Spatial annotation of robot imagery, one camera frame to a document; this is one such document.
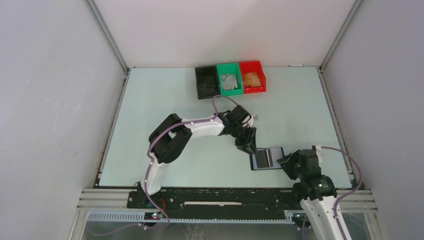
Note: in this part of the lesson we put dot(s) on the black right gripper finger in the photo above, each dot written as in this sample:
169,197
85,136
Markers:
291,158
289,169

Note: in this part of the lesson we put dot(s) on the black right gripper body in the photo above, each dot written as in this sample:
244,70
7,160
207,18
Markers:
300,171

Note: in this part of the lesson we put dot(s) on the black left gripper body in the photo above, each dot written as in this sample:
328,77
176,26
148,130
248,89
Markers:
240,132

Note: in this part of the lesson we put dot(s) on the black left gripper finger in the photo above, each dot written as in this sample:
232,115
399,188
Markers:
252,146
242,145

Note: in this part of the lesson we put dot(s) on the black leather card holder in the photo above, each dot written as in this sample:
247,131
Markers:
266,159

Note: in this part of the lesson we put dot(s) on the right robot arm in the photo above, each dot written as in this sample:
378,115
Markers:
316,193

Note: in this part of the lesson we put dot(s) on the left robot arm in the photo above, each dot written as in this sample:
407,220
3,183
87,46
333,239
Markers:
169,139

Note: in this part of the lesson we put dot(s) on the orange cards in red bin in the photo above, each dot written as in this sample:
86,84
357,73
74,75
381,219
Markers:
252,79

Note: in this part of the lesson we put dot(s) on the green storage bin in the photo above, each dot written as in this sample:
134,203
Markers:
231,68

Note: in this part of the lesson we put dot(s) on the red storage bin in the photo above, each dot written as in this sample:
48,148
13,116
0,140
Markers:
253,66

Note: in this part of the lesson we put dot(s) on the black storage bin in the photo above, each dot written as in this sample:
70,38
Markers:
204,71

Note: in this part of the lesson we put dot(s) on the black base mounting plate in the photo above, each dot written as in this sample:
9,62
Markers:
199,203

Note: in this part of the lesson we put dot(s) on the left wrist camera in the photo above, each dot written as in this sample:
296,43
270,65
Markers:
241,116

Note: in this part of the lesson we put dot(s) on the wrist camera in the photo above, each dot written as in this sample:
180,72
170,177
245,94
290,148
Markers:
318,151
241,116

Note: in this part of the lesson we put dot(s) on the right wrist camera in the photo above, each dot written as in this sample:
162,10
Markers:
318,151

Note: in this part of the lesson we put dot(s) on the aluminium frame rail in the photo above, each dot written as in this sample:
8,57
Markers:
110,204

